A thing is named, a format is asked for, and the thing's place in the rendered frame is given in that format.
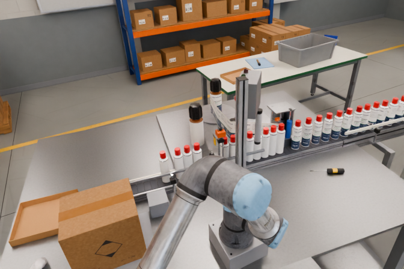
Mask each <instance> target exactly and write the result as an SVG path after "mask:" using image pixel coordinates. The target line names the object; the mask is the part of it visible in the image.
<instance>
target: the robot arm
mask: <svg viewBox="0 0 404 269"><path fill-rule="evenodd" d="M176 188H177V192H176V194H175V196H174V198H173V200H172V201H171V203H170V206H169V207H168V209H167V212H166V213H165V215H164V217H163V219H162V221H161V223H160V225H159V227H158V229H157V231H156V232H155V234H154V236H153V238H152V240H151V242H150V244H149V246H148V248H147V250H146V251H145V254H144V256H143V257H142V260H141V262H140V263H139V265H138V267H137V269H167V267H168V265H169V263H170V261H171V259H172V257H173V255H174V253H175V251H176V249H177V247H178V245H179V243H180V241H181V239H182V237H183V235H184V233H185V232H186V230H187V228H188V226H189V224H190V222H191V220H192V218H193V216H194V214H195V212H196V210H197V208H198V206H199V204H200V203H201V202H204V201H205V200H206V198H207V196H209V197H211V198H213V199H214V200H216V201H217V202H219V203H220V204H222V207H223V220H222V222H221V224H220V226H219V237H220V240H221V241H222V242H223V243H224V244H225V245H226V246H227V247H229V248H232V249H243V248H245V247H247V246H249V245H250V244H251V242H252V240H253V237H255V238H256V239H258V240H260V241H261V242H263V243H265V244H266V245H267V246H268V247H271V248H273V249H276V248H277V247H278V245H279V243H280V241H281V240H282V238H283V236H284V234H285V232H286V230H287V227H288V225H289V223H288V221H287V220H285V219H284V218H282V217H280V216H279V215H278V214H277V213H276V212H275V210H273V209H272V208H270V207H268V206H269V203H270V201H271V193H272V187H271V184H270V182H269V181H268V180H267V179H265V178H263V177H262V176H261V175H259V174H257V173H253V172H251V171H249V170H247V169H245V168H243V167H241V166H239V165H237V164H235V163H234V162H232V161H230V160H227V159H226V158H225V157H222V156H216V155H215V156H206V157H203V158H201V159H199V160H197V161H196V162H194V163H193V164H191V165H190V167H188V168H187V170H185V171H184V173H183V174H182V176H181V177H180V179H179V181H178V182H177V184H176Z"/></svg>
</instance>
